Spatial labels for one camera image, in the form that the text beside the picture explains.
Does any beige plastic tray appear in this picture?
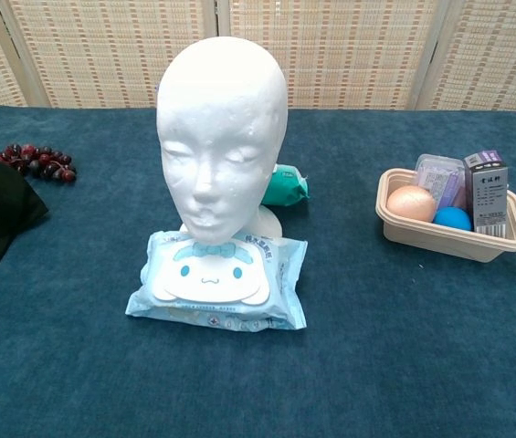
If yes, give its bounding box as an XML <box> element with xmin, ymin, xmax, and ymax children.
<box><xmin>374</xmin><ymin>167</ymin><xmax>516</xmax><ymax>264</ymax></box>

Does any dark red grape bunch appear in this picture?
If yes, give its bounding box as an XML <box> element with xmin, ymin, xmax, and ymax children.
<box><xmin>0</xmin><ymin>143</ymin><xmax>78</xmax><ymax>184</ymax></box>

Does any blue cartoon wet wipes pack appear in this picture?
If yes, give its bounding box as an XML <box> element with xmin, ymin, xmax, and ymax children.
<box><xmin>124</xmin><ymin>229</ymin><xmax>309</xmax><ymax>334</ymax></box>

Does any grey purple carton box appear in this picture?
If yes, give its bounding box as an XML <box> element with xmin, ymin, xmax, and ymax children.
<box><xmin>462</xmin><ymin>148</ymin><xmax>511</xmax><ymax>238</ymax></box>

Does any green tissue pack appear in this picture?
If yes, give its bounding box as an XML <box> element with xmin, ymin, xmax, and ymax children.
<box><xmin>260</xmin><ymin>162</ymin><xmax>312</xmax><ymax>207</ymax></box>

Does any peach pink ball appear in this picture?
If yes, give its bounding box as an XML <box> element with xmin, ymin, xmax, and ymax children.
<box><xmin>385</xmin><ymin>185</ymin><xmax>437</xmax><ymax>224</ymax></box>

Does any blue felt table cover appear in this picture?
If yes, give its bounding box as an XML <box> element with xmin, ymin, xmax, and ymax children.
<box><xmin>0</xmin><ymin>105</ymin><xmax>516</xmax><ymax>438</ymax></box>

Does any white foam mannequin head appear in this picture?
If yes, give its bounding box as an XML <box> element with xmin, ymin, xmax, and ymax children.
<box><xmin>155</xmin><ymin>36</ymin><xmax>290</xmax><ymax>243</ymax></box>

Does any clear purple plastic box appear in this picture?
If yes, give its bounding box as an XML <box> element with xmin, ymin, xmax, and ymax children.
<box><xmin>414</xmin><ymin>153</ymin><xmax>467</xmax><ymax>211</ymax></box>

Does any blue ball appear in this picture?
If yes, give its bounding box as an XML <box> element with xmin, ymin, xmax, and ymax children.
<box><xmin>432</xmin><ymin>207</ymin><xmax>474</xmax><ymax>232</ymax></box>

